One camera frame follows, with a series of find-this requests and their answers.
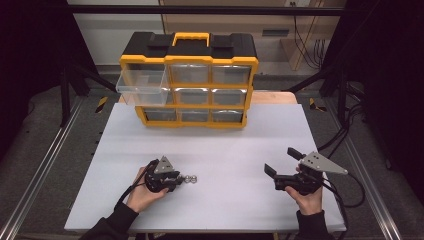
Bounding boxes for wooden table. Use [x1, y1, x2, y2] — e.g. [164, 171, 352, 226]
[118, 90, 298, 105]

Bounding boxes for clear plastic drawer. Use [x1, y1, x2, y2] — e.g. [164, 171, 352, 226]
[115, 69, 171, 106]

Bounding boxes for aluminium floor rail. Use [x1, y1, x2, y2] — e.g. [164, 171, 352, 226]
[0, 96, 84, 240]
[324, 99, 404, 240]

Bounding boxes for black curtain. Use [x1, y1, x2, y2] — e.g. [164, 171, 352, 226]
[321, 0, 424, 201]
[0, 0, 98, 158]

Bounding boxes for right hand-held gripper black cable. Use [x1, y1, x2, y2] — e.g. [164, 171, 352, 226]
[319, 171, 367, 234]

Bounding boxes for hand-held gripper black cable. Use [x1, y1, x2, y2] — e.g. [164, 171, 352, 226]
[319, 171, 367, 234]
[116, 159, 159, 206]

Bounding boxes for person's left hand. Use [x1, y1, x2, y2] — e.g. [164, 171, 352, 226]
[125, 166, 169, 214]

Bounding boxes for person's right hand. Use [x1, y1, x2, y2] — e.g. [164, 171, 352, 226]
[284, 186, 324, 216]

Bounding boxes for yellow black drawer organizer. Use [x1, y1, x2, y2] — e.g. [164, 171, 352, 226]
[118, 31, 260, 129]

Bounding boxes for black metal crossbar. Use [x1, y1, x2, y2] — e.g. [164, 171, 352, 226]
[66, 4, 346, 16]

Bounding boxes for grid of clear drawers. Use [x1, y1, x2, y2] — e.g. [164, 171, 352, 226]
[143, 63, 253, 124]

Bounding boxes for black wall cables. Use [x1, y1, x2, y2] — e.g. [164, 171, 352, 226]
[291, 1, 326, 71]

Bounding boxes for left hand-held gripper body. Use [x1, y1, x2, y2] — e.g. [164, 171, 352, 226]
[144, 155, 181, 194]

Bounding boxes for left hand-held gripper black cable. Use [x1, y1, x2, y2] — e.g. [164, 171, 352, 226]
[116, 159, 159, 206]

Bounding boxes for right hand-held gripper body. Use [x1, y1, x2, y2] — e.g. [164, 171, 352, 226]
[273, 151, 349, 197]

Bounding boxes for black floor cable bundle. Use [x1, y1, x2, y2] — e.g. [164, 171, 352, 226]
[316, 103, 364, 159]

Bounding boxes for white table cover sheet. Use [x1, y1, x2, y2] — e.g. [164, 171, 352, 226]
[64, 102, 348, 233]

